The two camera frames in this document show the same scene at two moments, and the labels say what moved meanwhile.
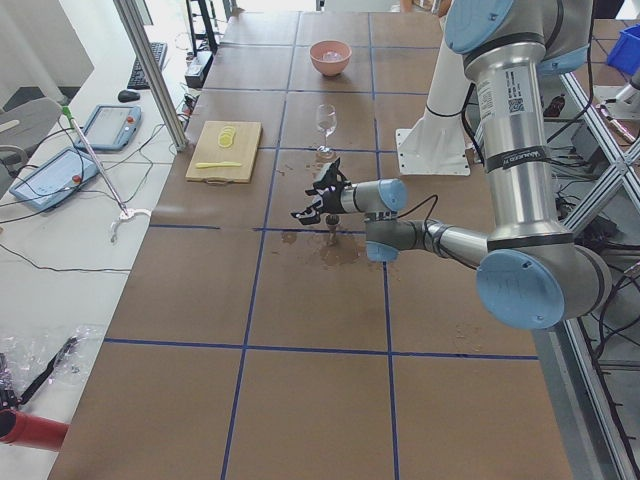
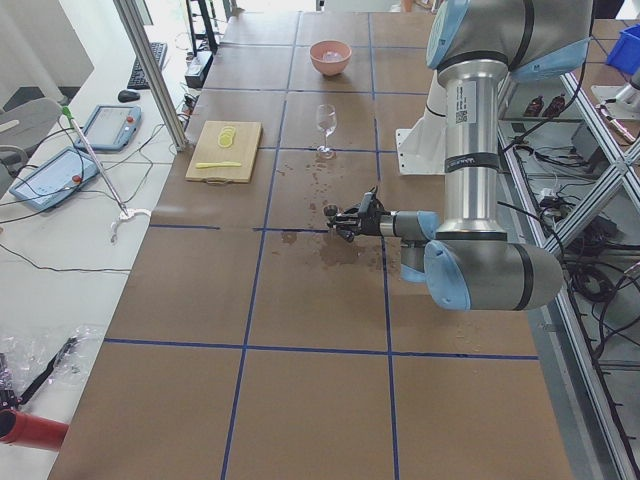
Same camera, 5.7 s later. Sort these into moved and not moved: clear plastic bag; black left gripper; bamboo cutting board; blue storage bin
Moved: black left gripper
Not moved: bamboo cutting board; blue storage bin; clear plastic bag
